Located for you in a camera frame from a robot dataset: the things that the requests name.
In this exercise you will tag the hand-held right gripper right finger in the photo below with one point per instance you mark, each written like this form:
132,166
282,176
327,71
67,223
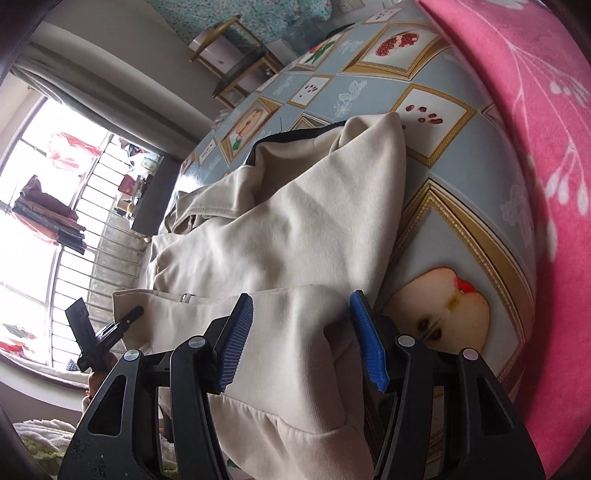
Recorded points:
369,341

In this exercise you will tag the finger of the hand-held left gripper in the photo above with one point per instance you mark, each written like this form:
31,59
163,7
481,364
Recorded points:
82,325
120,325

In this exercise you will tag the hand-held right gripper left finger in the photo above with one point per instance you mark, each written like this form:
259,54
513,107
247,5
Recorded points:
235,344

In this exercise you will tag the cream zip jacket black trim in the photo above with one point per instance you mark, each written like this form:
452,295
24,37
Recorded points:
286,230

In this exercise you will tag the brown hanging clothes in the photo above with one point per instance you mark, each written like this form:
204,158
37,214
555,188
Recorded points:
46,212

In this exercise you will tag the red hanging clothes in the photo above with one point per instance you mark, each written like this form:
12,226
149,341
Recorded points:
69,152

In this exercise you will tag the person's left hand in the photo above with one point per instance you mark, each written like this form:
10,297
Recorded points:
96,385

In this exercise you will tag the green white fuzzy cloth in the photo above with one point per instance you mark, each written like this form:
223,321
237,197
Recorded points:
41,438

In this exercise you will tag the metal window railing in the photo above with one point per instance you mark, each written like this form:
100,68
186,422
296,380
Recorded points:
106,221

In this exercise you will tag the dark grey low cabinet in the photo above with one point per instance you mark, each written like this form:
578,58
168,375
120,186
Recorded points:
157,203

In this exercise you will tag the fruit print tablecloth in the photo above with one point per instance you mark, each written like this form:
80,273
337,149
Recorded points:
461,240

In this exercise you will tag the red gift box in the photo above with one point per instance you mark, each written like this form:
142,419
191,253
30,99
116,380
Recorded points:
127,185

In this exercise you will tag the white printed plastic bag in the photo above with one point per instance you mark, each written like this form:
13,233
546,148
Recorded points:
148,162

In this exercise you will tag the grey curtain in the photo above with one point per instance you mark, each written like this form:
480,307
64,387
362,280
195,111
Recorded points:
115,110

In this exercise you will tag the pink floral blanket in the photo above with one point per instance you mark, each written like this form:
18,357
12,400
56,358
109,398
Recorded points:
545,161

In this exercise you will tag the wooden chair dark seat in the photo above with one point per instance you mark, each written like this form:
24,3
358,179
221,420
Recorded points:
244,64

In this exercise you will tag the empty clear water jug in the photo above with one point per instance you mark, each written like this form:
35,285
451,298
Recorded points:
304,34

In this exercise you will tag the teal floral hanging cloth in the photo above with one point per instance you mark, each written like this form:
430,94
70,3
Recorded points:
240,11

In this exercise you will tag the white wall outlet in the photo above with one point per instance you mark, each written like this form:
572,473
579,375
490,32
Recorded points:
349,4

